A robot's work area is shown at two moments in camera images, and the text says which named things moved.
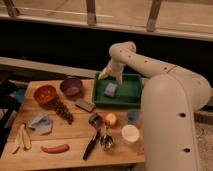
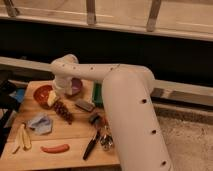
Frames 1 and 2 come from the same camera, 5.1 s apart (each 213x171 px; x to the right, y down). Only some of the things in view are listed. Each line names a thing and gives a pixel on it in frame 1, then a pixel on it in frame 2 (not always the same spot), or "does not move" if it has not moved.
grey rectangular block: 87,105 does not move
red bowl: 45,95 does not move
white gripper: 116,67 to 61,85
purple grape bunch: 63,112 does not move
